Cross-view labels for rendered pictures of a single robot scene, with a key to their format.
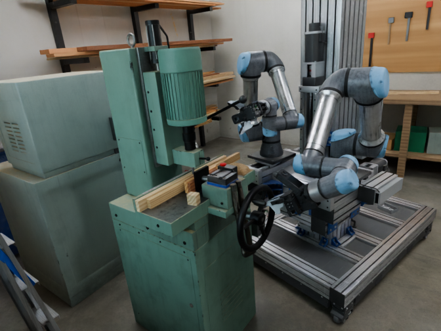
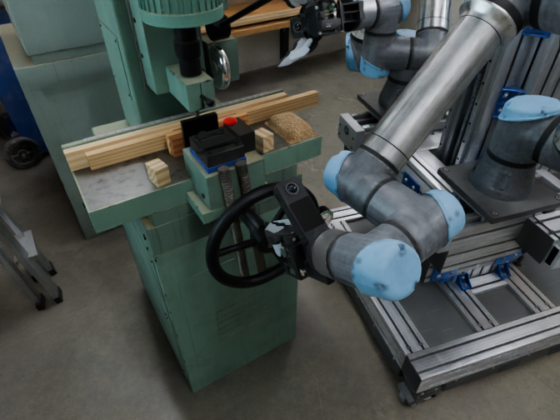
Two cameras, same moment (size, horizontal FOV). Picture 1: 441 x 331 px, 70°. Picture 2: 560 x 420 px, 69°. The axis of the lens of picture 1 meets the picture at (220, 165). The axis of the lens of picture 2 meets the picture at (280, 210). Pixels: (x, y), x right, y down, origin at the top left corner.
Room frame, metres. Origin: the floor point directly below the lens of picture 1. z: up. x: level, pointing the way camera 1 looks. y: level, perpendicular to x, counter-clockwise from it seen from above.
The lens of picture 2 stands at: (0.55, -0.39, 1.45)
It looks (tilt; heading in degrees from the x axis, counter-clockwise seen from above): 40 degrees down; 20
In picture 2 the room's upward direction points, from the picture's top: straight up
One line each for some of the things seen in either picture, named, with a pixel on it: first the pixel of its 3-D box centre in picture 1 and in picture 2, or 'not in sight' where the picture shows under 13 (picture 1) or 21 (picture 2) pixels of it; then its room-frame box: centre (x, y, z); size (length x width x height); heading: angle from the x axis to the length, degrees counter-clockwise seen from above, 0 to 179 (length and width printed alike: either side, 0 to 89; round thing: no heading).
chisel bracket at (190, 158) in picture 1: (188, 157); (191, 88); (1.39, 0.14, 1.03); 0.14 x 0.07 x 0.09; 51
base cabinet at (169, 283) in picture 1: (188, 268); (205, 252); (1.45, 0.22, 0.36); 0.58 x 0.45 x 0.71; 51
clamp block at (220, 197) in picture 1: (224, 190); (224, 170); (1.24, -0.01, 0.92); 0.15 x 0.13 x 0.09; 141
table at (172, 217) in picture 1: (210, 196); (211, 168); (1.29, 0.06, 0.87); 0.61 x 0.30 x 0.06; 141
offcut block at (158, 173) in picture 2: (193, 198); (158, 172); (1.17, 0.12, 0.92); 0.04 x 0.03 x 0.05; 62
